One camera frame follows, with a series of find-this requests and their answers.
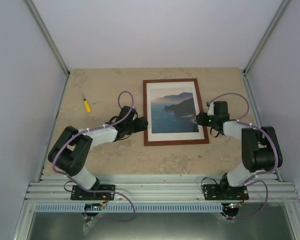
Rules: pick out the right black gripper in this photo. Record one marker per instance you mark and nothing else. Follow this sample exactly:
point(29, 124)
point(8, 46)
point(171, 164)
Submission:
point(201, 121)

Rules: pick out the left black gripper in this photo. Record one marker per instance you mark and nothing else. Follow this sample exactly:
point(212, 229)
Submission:
point(141, 126)

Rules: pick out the brown wooden picture frame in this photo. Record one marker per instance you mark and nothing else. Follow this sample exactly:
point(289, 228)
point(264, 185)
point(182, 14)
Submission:
point(175, 142)

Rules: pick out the yellow handled screwdriver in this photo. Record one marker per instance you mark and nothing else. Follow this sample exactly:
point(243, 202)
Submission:
point(86, 104)

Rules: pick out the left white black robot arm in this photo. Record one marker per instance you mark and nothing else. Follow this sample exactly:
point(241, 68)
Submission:
point(70, 152)

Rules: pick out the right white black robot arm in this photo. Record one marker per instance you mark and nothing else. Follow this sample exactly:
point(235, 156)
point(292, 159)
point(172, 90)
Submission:
point(260, 153)

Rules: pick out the seascape photo with white mat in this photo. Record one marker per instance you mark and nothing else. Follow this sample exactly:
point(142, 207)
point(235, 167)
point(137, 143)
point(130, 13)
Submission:
point(173, 110)

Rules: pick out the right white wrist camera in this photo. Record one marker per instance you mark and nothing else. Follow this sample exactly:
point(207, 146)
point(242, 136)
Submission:
point(210, 106)

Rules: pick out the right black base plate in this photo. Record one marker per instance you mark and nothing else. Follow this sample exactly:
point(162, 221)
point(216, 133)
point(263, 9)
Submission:
point(222, 191)

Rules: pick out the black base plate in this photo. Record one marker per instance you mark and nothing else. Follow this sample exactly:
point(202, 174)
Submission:
point(222, 191)
point(78, 194)

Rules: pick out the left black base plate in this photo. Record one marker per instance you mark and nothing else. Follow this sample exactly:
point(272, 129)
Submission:
point(78, 194)

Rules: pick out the grey slotted cable duct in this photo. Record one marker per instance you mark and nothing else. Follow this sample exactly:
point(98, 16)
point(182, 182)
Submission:
point(127, 208)

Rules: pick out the right aluminium corner post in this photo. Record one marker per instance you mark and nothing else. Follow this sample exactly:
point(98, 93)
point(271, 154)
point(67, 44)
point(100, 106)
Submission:
point(284, 5)

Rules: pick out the aluminium corner post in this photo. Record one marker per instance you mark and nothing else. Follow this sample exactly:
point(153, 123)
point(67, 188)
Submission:
point(46, 35)
point(284, 5)

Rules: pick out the left aluminium corner post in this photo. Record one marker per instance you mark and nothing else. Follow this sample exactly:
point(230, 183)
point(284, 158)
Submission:
point(46, 35)

